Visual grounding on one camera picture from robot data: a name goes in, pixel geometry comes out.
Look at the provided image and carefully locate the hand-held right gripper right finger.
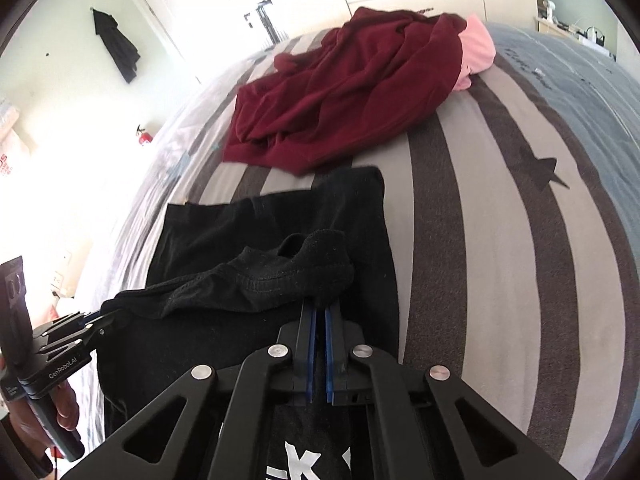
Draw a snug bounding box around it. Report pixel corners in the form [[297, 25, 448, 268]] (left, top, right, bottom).
[[324, 305, 578, 480]]

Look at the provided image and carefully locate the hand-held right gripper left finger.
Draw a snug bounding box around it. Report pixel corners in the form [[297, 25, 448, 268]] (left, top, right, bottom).
[[102, 305, 317, 480]]

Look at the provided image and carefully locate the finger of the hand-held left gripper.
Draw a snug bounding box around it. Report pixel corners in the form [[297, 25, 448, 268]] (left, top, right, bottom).
[[75, 310, 126, 331], [82, 316, 128, 348]]

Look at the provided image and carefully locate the black sock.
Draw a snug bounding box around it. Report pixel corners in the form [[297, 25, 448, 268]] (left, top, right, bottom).
[[102, 229, 356, 321]]

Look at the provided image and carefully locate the black garment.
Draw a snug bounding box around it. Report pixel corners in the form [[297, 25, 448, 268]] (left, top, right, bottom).
[[95, 165, 401, 480], [91, 8, 142, 85]]

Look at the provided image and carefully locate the person's left forearm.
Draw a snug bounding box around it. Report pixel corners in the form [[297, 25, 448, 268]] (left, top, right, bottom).
[[0, 425, 53, 480]]

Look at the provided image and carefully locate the person's left hand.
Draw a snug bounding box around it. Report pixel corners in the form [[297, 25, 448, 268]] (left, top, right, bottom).
[[10, 385, 80, 448]]

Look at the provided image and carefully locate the white tote bag red print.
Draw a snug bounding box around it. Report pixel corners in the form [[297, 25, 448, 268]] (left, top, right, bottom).
[[0, 140, 23, 181]]

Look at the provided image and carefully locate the bed with striped star sheet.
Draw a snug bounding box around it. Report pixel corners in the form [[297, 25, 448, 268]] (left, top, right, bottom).
[[80, 20, 640, 480]]

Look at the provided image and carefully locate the white plastic bag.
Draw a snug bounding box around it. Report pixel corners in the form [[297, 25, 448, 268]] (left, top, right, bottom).
[[0, 100, 21, 133]]

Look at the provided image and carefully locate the maroon garment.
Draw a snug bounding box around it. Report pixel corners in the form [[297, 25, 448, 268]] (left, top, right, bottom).
[[221, 6, 463, 177]]

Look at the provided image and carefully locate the black hanging garment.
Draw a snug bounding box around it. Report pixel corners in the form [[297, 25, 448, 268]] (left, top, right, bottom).
[[91, 8, 142, 85]]

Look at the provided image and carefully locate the white door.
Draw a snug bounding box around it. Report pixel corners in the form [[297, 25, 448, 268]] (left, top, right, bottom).
[[120, 0, 261, 86]]

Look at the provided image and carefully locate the pink garment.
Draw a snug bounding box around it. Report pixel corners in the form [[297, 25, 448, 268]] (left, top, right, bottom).
[[452, 14, 497, 93]]

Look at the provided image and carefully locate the cream nightstand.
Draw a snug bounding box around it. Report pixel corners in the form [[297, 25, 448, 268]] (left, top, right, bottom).
[[535, 16, 618, 61]]

